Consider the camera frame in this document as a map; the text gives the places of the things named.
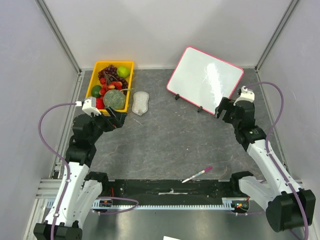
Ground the red tomato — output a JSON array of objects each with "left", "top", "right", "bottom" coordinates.
[{"left": 96, "top": 98, "right": 105, "bottom": 110}]

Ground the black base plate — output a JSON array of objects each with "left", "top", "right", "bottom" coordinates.
[{"left": 98, "top": 179, "right": 247, "bottom": 206}]

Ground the dark red grape bunch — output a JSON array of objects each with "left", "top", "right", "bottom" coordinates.
[{"left": 98, "top": 64, "right": 118, "bottom": 79}]

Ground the grey slotted cable duct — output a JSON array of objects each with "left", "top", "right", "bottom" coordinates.
[{"left": 91, "top": 197, "right": 243, "bottom": 211}]

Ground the light green apple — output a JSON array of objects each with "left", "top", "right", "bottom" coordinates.
[{"left": 116, "top": 66, "right": 131, "bottom": 79}]

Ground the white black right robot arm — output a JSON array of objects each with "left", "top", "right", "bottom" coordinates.
[{"left": 214, "top": 97, "right": 316, "bottom": 233}]

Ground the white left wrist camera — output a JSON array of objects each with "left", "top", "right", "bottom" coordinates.
[{"left": 75, "top": 96, "right": 102, "bottom": 117}]

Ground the white paper sheet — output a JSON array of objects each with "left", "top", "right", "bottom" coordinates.
[{"left": 163, "top": 235, "right": 185, "bottom": 240}]

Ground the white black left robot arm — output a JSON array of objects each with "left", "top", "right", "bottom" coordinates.
[{"left": 33, "top": 108, "right": 127, "bottom": 240}]

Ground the white marker purple cap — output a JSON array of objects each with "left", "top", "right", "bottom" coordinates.
[{"left": 182, "top": 166, "right": 213, "bottom": 183}]

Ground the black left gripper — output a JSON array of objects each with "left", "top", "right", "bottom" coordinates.
[{"left": 87, "top": 105, "right": 127, "bottom": 143}]

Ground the dark green lime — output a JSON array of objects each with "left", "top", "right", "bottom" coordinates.
[{"left": 91, "top": 85, "right": 102, "bottom": 98}]

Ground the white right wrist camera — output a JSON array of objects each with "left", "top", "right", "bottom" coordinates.
[{"left": 234, "top": 86, "right": 255, "bottom": 105}]

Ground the pink framed whiteboard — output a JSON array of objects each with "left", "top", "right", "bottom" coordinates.
[{"left": 166, "top": 46, "right": 244, "bottom": 115}]

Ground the white whiteboard eraser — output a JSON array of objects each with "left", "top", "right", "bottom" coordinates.
[{"left": 131, "top": 91, "right": 150, "bottom": 116}]

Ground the yellow plastic bin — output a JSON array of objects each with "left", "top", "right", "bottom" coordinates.
[{"left": 85, "top": 60, "right": 135, "bottom": 115}]

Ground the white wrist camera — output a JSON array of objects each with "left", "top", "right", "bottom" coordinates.
[
  {"left": 234, "top": 86, "right": 255, "bottom": 105},
  {"left": 75, "top": 96, "right": 102, "bottom": 117}
]

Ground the green netted melon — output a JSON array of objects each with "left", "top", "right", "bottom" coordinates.
[{"left": 103, "top": 89, "right": 126, "bottom": 110}]

